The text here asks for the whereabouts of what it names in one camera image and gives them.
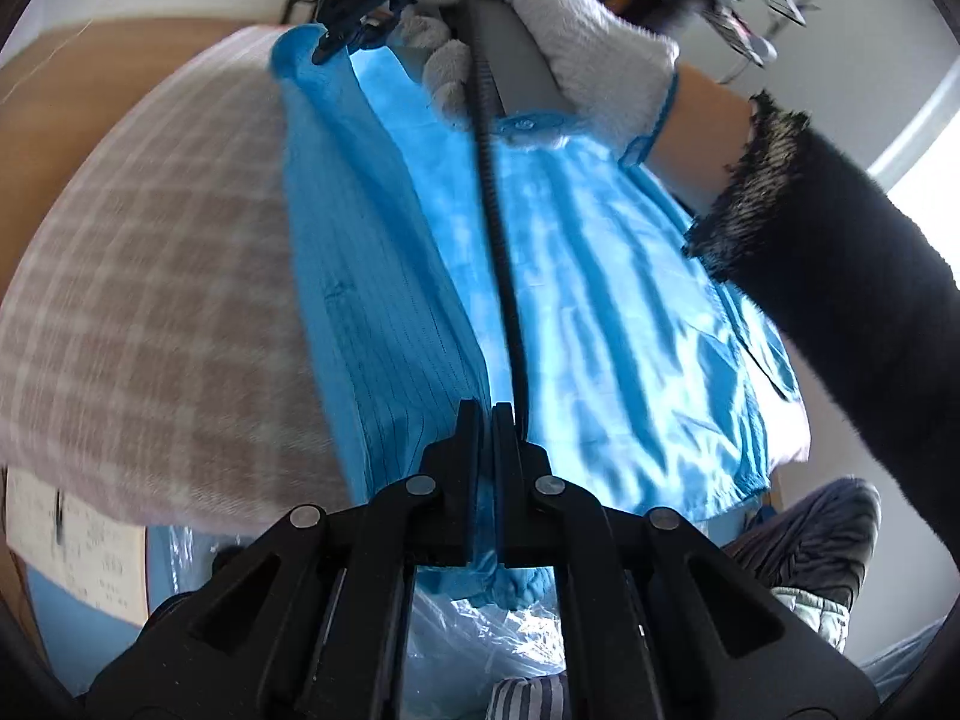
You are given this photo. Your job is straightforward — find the light blue striped coat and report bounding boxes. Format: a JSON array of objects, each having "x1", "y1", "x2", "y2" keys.
[{"x1": 270, "y1": 26, "x2": 811, "y2": 522}]

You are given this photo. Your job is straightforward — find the black sleeved right forearm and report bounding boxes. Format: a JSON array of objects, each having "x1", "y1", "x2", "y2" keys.
[{"x1": 649, "y1": 67, "x2": 958, "y2": 551}]

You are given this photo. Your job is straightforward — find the black metal clothes rack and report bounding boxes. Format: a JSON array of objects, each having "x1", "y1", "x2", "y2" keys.
[{"x1": 700, "y1": 0, "x2": 818, "y2": 71}]

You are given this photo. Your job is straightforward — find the white gloved right hand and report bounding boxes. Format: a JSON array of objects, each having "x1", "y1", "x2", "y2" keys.
[{"x1": 394, "y1": 0, "x2": 679, "y2": 166}]

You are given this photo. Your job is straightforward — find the clear plastic bag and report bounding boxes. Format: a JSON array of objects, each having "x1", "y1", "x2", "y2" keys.
[{"x1": 146, "y1": 527, "x2": 565, "y2": 718}]

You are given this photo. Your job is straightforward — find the zebra striped trousers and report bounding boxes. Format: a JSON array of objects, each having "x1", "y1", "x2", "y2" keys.
[{"x1": 487, "y1": 478, "x2": 880, "y2": 718}]

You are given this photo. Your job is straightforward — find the pink plaid bed blanket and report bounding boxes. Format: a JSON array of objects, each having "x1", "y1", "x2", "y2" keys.
[{"x1": 2, "y1": 20, "x2": 350, "y2": 535}]

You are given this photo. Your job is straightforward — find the window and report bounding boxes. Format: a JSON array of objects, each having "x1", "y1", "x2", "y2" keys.
[{"x1": 869, "y1": 62, "x2": 960, "y2": 275}]

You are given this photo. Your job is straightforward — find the black coiled cable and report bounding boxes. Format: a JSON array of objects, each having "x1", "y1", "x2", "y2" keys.
[{"x1": 457, "y1": 0, "x2": 532, "y2": 441}]

